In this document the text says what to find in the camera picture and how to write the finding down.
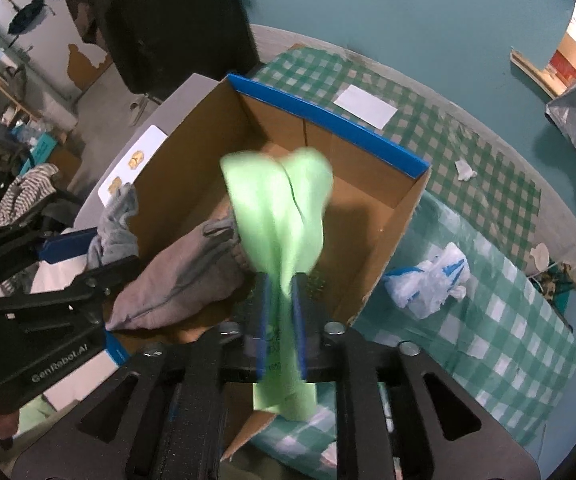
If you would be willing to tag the teal patterned cloth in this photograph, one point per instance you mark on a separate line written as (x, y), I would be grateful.
(557, 285)

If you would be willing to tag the hanging black clothing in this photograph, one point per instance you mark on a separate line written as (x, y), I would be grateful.
(178, 20)

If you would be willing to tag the teal box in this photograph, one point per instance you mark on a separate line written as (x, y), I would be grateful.
(43, 149)

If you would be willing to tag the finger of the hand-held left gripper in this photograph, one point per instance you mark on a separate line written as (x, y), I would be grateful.
(88, 287)
(68, 246)

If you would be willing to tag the wooden window ledge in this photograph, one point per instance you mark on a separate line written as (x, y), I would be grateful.
(532, 72)

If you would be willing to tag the crumpled white tissue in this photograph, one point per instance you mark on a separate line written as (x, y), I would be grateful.
(466, 170)

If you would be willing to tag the grey sock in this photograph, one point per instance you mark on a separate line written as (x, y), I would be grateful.
(118, 230)

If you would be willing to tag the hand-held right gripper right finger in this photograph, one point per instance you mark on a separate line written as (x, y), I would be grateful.
(300, 320)

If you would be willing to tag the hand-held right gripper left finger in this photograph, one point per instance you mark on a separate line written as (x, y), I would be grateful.
(263, 320)

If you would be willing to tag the wooden shelf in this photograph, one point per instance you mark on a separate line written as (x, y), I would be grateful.
(3, 92)

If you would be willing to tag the dark blue umbrella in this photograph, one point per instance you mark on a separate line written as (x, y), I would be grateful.
(25, 16)

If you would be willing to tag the white and blue cloth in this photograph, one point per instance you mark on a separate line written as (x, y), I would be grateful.
(427, 280)

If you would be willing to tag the green white checkered blanket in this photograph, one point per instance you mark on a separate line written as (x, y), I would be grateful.
(467, 320)

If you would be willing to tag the light green cloth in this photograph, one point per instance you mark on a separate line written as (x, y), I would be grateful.
(278, 210)

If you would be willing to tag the white kettle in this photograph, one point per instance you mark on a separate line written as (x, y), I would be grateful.
(541, 255)

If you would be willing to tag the grey pants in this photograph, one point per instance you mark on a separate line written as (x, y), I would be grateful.
(178, 280)

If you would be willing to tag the white paper sheet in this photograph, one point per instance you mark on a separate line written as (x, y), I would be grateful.
(365, 106)

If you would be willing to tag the blue-rimmed cardboard box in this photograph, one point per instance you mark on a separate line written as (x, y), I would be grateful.
(357, 185)

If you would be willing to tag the grey white striped cloth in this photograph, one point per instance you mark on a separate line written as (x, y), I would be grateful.
(23, 195)

